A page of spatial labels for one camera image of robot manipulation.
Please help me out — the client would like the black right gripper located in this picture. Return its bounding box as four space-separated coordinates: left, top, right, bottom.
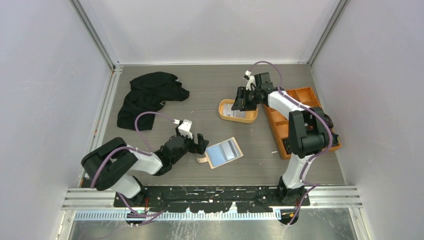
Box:
231 86 261 112

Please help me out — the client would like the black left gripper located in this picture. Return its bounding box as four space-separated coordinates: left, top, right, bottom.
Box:
171 126 209 165

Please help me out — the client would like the credit card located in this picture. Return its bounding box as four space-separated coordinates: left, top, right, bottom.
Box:
222 103 246 119

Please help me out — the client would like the yellow oval tray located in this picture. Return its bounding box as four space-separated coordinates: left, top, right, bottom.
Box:
218 99 259 124

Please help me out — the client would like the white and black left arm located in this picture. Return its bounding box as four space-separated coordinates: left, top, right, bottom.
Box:
81 133 209 207

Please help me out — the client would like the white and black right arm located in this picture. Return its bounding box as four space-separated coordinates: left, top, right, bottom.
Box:
231 70 333 206

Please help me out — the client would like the orange compartment tray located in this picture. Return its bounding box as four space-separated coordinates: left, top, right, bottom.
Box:
262 87 321 160

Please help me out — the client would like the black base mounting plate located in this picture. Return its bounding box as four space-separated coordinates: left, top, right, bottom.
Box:
113 185 310 214

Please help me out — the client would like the black cloth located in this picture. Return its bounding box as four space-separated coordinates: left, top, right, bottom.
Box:
116 71 190 131

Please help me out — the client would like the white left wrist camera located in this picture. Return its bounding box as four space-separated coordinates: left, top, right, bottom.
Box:
173 119 193 139

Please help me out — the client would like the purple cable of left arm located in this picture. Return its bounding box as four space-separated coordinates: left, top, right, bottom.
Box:
90 111 181 227

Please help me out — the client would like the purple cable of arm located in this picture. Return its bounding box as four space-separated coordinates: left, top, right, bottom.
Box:
245 60 334 226
90 111 181 227

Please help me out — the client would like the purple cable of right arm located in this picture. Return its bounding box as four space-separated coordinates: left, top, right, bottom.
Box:
245 60 334 226

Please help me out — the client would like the aluminium front rail frame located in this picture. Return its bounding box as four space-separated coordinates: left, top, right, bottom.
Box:
61 186 363 221

